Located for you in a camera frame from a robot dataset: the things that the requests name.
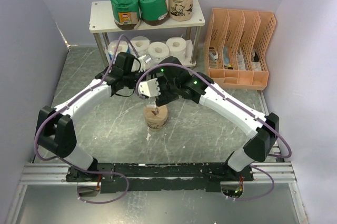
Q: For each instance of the white floral roll front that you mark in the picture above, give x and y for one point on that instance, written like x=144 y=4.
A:
x=140 y=44

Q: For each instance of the aluminium frame rail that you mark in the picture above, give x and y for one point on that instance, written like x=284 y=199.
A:
x=55 y=174

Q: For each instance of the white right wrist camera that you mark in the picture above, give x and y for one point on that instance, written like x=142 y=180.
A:
x=149 y=88

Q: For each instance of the grey two-tier shelf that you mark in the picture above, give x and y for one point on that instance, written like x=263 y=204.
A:
x=102 y=22

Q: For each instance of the blue paper roll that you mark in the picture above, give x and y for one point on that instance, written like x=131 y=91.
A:
x=114 y=48

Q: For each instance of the green paper roll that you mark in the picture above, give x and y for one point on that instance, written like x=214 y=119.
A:
x=154 y=12

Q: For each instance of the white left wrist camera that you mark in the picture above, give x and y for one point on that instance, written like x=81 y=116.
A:
x=145 y=61

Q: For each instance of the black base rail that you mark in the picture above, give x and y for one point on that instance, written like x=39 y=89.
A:
x=206 y=176

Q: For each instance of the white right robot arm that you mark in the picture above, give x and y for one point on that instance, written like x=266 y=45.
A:
x=261 y=129

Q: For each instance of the white unwrapped loose-end roll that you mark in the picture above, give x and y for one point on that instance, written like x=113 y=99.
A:
x=180 y=48

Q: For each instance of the orange plastic file organizer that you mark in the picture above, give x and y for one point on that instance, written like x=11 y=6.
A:
x=235 y=46

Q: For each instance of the brown cartoon paper roll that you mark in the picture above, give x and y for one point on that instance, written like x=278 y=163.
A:
x=180 y=10

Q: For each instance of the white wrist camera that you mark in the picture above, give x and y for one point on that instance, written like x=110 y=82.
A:
x=145 y=61
x=149 y=88

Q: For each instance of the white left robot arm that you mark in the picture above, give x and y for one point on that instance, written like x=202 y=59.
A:
x=55 y=130

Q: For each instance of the green torn roll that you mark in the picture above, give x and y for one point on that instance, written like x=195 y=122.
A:
x=126 y=13

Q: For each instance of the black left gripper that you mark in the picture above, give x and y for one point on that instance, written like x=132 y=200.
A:
x=140 y=72

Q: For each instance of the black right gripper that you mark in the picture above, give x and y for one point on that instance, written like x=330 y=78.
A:
x=165 y=97

